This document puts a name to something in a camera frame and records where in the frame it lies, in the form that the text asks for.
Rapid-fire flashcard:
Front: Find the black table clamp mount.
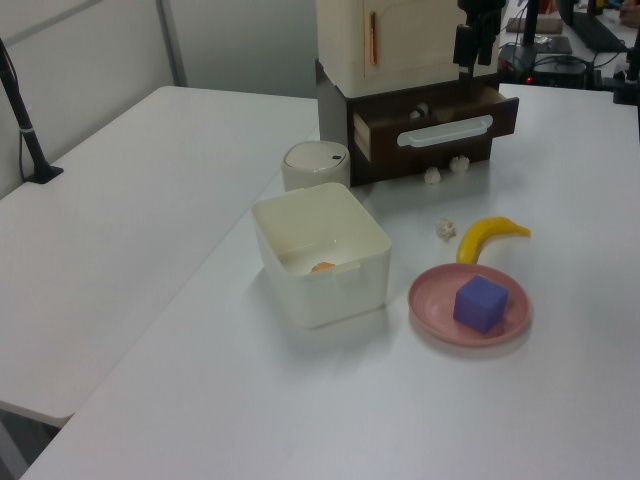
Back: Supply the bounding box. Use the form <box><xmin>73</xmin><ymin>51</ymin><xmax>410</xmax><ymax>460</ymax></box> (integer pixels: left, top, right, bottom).
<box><xmin>612</xmin><ymin>39</ymin><xmax>640</xmax><ymax>106</ymax></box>

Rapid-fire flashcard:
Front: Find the dark brown wooden cabinet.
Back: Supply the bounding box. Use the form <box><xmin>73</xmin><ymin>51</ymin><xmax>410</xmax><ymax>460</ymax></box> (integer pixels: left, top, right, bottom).
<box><xmin>314</xmin><ymin>58</ymin><xmax>501</xmax><ymax>188</ymax></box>

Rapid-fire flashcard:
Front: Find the purple cube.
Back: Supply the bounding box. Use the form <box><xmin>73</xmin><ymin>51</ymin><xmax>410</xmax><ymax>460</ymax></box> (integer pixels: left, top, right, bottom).
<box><xmin>452</xmin><ymin>274</ymin><xmax>510</xmax><ymax>335</ymax></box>

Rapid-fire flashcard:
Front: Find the white drawer handle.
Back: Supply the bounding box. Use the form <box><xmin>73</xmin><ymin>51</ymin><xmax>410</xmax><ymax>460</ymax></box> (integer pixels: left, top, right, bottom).
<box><xmin>396</xmin><ymin>114</ymin><xmax>494</xmax><ymax>149</ymax></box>

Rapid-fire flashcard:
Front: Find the black monitor stand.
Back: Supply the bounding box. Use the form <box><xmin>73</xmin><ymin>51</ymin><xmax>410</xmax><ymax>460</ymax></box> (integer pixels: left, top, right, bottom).
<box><xmin>499</xmin><ymin>0</ymin><xmax>574</xmax><ymax>57</ymax></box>

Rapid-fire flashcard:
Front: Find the brown cardboard box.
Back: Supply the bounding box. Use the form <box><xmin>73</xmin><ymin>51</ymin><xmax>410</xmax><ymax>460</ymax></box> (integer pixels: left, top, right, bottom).
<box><xmin>504</xmin><ymin>16</ymin><xmax>565</xmax><ymax>35</ymax></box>

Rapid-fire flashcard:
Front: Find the black camera stand pole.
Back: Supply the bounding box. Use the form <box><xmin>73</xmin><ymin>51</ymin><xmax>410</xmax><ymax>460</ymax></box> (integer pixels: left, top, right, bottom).
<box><xmin>0</xmin><ymin>37</ymin><xmax>65</xmax><ymax>185</ymax></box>

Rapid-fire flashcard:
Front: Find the cream plastic storage box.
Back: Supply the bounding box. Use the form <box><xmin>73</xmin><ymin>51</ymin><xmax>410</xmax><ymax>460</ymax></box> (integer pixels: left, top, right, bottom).
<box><xmin>316</xmin><ymin>0</ymin><xmax>501</xmax><ymax>97</ymax></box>

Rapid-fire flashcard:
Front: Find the small cream lidded trash can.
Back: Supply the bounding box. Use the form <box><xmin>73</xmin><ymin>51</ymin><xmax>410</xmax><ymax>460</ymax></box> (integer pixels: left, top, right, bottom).
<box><xmin>280</xmin><ymin>141</ymin><xmax>351</xmax><ymax>194</ymax></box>

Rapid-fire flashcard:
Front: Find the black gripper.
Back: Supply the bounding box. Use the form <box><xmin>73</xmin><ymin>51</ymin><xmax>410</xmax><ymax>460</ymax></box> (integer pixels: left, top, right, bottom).
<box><xmin>452</xmin><ymin>0</ymin><xmax>504</xmax><ymax>81</ymax></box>

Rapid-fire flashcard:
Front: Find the yellow banana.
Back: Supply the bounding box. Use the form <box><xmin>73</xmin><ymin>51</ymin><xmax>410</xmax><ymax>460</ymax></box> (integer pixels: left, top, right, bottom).
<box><xmin>455</xmin><ymin>215</ymin><xmax>532</xmax><ymax>265</ymax></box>

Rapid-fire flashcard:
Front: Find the cream open plastic bin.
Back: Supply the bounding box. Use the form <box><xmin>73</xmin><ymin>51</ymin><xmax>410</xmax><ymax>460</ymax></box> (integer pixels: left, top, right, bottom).
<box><xmin>250</xmin><ymin>181</ymin><xmax>392</xmax><ymax>331</ymax></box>

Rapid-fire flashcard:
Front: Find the black electronics box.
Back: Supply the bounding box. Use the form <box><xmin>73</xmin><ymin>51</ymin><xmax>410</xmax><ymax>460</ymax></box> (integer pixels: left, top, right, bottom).
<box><xmin>499</xmin><ymin>53</ymin><xmax>599</xmax><ymax>87</ymax></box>

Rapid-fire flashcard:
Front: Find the pink plate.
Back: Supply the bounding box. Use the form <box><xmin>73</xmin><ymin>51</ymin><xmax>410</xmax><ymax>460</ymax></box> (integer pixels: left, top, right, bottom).
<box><xmin>407</xmin><ymin>263</ymin><xmax>531</xmax><ymax>349</ymax></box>

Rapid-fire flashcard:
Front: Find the dark brown wooden drawer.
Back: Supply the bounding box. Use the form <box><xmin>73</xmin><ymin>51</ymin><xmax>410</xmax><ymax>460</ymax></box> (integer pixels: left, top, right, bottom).
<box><xmin>352</xmin><ymin>85</ymin><xmax>520</xmax><ymax>164</ymax></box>

